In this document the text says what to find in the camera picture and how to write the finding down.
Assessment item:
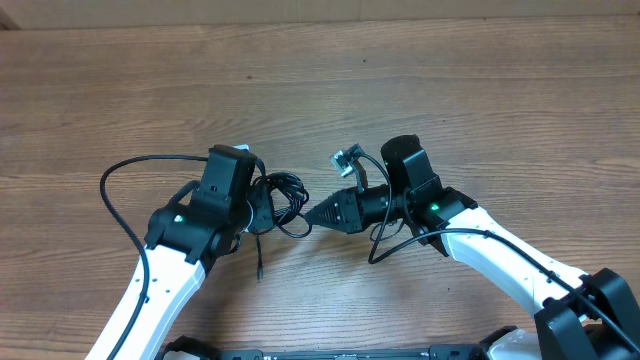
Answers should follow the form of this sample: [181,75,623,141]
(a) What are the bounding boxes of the black USB cable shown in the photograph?
[252,171,314,284]

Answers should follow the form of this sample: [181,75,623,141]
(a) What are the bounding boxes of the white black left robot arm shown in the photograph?
[88,144,274,359]

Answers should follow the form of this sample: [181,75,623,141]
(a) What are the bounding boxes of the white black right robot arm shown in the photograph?
[305,135,639,359]

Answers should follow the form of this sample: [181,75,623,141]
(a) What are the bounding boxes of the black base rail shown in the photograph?
[159,325,519,360]

